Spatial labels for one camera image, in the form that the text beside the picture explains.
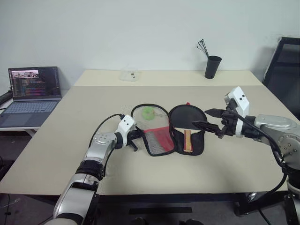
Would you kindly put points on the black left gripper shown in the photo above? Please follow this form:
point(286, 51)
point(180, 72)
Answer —
point(134, 136)

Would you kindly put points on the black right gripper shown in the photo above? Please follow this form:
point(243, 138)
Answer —
point(229, 125)

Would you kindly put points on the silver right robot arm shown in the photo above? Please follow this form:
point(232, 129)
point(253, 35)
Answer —
point(279, 126)

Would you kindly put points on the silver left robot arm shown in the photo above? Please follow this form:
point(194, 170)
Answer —
point(98, 143)

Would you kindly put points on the black mesh paddle case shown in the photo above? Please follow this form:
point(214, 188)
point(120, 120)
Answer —
point(159, 143)

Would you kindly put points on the black table tennis paddle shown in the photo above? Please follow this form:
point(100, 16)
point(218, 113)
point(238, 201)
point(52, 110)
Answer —
point(186, 117)

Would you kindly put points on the red case pull tab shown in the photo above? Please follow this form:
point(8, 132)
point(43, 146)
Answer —
point(188, 103)

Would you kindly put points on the green ball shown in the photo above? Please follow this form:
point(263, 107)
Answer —
point(147, 113)

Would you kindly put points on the black plastic cup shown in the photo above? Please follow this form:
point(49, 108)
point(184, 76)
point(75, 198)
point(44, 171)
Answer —
point(212, 66)

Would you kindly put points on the clear plastic container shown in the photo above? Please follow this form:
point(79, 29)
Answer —
point(130, 74)

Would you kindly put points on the black mesh office chair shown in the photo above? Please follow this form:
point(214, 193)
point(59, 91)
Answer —
point(284, 65)

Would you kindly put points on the white side table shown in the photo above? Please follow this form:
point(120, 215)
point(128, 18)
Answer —
point(28, 130)

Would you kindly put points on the grey open laptop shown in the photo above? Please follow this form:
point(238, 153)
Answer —
point(30, 98)

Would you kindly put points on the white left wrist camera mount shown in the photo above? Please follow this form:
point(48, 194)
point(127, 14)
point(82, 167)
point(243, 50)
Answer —
point(125, 124)

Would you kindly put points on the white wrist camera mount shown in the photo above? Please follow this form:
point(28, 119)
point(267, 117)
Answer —
point(125, 124)
point(241, 103)

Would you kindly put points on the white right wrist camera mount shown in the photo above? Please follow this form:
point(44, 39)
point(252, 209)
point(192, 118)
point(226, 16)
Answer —
point(241, 103)

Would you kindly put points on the black table frame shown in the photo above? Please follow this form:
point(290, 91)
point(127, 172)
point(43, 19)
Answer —
point(164, 198)

